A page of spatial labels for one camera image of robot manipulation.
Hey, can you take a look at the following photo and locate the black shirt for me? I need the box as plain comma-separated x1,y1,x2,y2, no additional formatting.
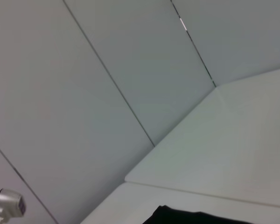
142,205,255,224

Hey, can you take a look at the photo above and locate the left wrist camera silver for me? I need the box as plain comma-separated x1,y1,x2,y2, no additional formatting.
0,188,27,224

